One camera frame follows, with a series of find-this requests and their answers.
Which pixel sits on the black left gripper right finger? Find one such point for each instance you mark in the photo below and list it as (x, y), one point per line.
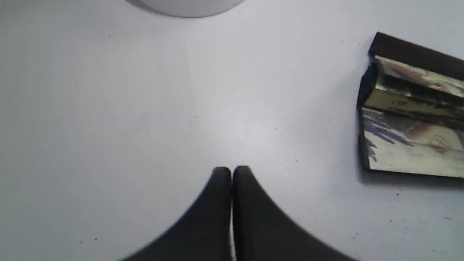
(263, 232)

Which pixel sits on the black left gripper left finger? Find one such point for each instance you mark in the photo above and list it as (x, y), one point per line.
(202, 233)

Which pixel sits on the painted paper folding fan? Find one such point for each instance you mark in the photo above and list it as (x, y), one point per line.
(410, 110)

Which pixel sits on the white desk lamp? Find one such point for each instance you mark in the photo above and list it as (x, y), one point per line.
(186, 8)

